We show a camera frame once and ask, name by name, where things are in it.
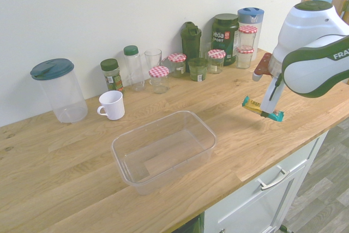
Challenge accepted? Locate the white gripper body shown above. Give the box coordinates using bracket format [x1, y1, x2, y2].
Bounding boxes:
[260, 76, 286, 115]

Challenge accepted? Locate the teal and yellow protein bar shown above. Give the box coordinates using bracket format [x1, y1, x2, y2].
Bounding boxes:
[242, 95, 285, 121]

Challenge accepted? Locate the large dark green protein tub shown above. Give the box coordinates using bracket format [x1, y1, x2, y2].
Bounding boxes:
[212, 13, 240, 67]

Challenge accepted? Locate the clear plastic rectangular container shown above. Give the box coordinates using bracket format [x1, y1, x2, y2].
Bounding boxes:
[110, 110, 218, 196]

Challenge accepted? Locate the glass jar red checkered lid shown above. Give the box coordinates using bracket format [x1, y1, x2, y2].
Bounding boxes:
[207, 49, 226, 75]
[238, 25, 258, 51]
[148, 65, 170, 94]
[236, 46, 255, 69]
[167, 52, 188, 78]

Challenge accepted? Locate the small green lidded tub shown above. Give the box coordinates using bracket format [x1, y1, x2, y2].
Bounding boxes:
[187, 57, 209, 82]

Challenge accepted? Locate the clear pitcher with blue lid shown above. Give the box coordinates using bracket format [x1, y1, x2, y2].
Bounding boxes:
[237, 7, 265, 62]

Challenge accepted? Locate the white drawer front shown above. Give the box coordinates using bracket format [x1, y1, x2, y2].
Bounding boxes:
[216, 159, 310, 224]

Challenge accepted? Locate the dark green shaker bottle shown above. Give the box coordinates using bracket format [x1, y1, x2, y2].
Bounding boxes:
[180, 21, 202, 73]

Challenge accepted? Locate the black dishwasher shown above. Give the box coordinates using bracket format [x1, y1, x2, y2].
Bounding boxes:
[174, 212, 205, 233]

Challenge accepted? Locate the clear bottle with green lid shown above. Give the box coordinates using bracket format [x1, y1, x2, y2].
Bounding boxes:
[123, 45, 145, 92]

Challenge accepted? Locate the white plastic mug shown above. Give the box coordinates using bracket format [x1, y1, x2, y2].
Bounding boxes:
[97, 90, 125, 121]

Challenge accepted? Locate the spice jar with green lid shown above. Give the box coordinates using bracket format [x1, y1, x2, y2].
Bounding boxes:
[100, 58, 125, 94]

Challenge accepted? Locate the clear pitcher with teal lid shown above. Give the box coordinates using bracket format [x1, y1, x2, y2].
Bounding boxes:
[29, 58, 89, 124]

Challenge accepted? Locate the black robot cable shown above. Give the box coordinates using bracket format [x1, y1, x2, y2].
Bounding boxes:
[269, 73, 282, 101]

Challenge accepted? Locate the silver curved drawer handle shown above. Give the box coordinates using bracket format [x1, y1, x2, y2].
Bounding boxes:
[257, 169, 290, 191]

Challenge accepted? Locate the tall glass with handle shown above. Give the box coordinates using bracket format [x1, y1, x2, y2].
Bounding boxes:
[144, 49, 171, 77]

